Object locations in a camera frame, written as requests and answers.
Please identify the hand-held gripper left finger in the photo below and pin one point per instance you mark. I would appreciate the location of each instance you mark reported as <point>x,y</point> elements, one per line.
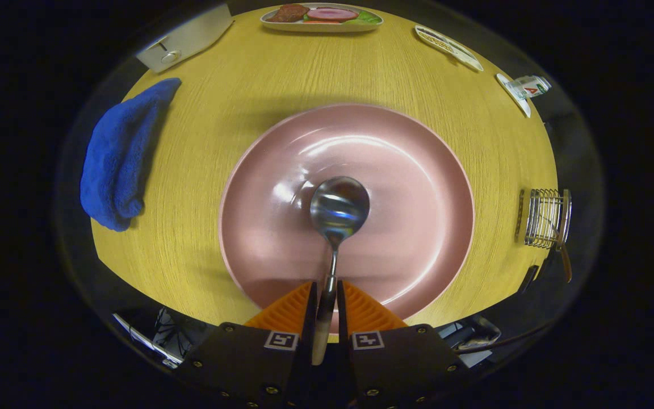
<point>236,363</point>

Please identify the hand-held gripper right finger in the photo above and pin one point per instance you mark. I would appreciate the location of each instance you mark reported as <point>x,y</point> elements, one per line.
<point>401,363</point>

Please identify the black table edge clamp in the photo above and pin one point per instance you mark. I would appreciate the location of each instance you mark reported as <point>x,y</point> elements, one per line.
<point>528,278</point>

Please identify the pink round plate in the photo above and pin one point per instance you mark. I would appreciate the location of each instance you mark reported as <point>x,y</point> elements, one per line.
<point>406,199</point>

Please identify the blue towel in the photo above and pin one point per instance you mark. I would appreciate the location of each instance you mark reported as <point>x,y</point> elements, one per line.
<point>114,165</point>

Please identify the white coaster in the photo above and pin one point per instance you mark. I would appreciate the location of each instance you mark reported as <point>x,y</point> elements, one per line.
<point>517,99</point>

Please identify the white milk bottle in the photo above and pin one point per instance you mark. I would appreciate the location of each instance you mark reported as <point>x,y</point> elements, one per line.
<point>528,87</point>

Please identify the white divided bean dish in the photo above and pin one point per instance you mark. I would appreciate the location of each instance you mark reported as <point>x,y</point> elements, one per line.
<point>449,48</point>

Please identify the white toaster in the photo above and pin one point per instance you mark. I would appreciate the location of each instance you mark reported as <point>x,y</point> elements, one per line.
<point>191,40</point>

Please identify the grey oval food plate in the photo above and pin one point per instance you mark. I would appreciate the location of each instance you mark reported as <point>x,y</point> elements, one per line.
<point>327,26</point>

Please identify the green lettuce leaf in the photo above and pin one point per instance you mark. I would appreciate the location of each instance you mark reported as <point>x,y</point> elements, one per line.
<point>368,17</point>

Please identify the large brown meat slice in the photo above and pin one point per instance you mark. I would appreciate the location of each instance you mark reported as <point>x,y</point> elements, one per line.
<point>287,12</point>

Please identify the pink ham slice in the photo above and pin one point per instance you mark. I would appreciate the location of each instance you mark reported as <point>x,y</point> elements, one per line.
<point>331,13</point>

